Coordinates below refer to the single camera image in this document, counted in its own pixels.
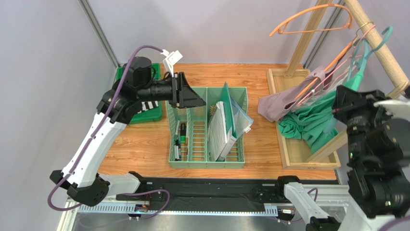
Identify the mint green file organizer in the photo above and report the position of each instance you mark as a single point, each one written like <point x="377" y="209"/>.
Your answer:
<point x="194" y="153"/>

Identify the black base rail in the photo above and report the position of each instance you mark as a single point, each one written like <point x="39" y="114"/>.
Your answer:
<point x="215" y="197"/>

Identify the white pen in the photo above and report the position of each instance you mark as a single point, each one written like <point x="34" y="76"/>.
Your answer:
<point x="177" y="154"/>

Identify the mauve tank top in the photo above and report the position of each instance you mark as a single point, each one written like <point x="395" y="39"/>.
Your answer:
<point x="275" y="106"/>

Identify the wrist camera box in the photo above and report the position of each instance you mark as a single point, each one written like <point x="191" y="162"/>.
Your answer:
<point x="171" y="58"/>
<point x="395" y="108"/>

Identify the aluminium frame post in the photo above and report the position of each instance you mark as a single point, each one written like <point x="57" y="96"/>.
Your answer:
<point x="92" y="18"/>

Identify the black white striped tank top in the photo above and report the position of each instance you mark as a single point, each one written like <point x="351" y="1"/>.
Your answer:
<point x="146" y="106"/>

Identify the orange clothes hanger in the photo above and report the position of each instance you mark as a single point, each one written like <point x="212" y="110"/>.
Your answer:
<point x="316" y="15"/>

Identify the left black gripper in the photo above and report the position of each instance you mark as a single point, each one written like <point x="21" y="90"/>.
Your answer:
<point x="182" y="95"/>

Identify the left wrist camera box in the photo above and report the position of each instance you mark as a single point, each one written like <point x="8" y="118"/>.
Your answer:
<point x="171" y="58"/>

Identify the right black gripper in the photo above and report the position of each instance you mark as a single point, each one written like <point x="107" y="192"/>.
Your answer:
<point x="346" y="104"/>

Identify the green tank top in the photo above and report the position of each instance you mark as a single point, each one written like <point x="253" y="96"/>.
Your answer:
<point x="311" y="123"/>

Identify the clear zip pouch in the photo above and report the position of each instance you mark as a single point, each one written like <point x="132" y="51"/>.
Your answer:
<point x="242" y="120"/>

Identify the green plastic tray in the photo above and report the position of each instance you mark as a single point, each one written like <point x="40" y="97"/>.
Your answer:
<point x="150" y="112"/>

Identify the wooden clothes rack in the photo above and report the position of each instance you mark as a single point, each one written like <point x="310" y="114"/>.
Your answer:
<point x="295" y="153"/>

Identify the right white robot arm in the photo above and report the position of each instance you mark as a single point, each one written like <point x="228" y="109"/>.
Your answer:
<point x="378" y="138"/>

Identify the black marker green cap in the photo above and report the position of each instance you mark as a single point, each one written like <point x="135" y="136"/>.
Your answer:
<point x="182" y="132"/>

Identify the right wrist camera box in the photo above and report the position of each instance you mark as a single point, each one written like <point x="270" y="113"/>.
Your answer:
<point x="395" y="108"/>

